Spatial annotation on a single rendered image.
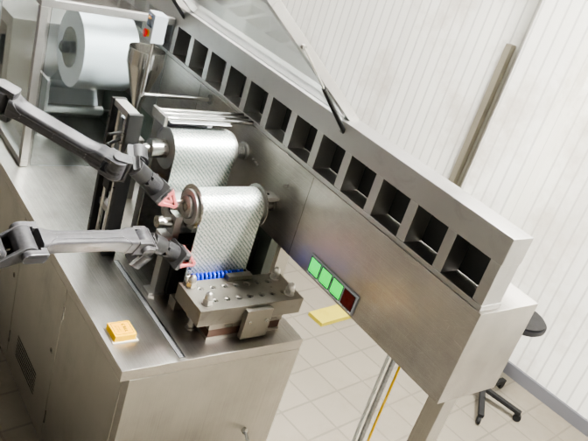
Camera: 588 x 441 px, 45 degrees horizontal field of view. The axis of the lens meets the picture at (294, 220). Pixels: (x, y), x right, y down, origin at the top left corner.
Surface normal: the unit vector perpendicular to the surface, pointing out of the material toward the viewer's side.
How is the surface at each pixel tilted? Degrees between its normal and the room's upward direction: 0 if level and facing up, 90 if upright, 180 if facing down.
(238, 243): 90
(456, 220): 90
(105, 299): 0
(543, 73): 90
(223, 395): 90
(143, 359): 0
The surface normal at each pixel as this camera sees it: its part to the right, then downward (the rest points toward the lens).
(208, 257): 0.54, 0.51
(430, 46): -0.72, 0.10
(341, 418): 0.29, -0.86
